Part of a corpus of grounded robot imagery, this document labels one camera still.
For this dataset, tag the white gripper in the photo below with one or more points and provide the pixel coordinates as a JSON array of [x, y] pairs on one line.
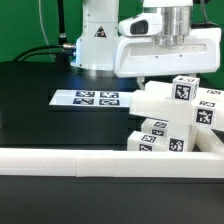
[[161, 41]]

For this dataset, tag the white chair back frame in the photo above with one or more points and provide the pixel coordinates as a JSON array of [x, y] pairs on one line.
[[206, 110]]

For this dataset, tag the white chair seat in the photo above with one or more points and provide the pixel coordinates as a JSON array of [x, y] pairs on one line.
[[181, 138]]

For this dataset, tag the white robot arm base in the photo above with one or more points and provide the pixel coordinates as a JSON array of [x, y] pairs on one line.
[[95, 48]]

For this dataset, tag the flat white tag plate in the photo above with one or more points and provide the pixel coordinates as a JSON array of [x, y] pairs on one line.
[[91, 98]]

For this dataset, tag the white U-shaped obstacle frame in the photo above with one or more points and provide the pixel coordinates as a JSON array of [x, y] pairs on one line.
[[208, 162]]

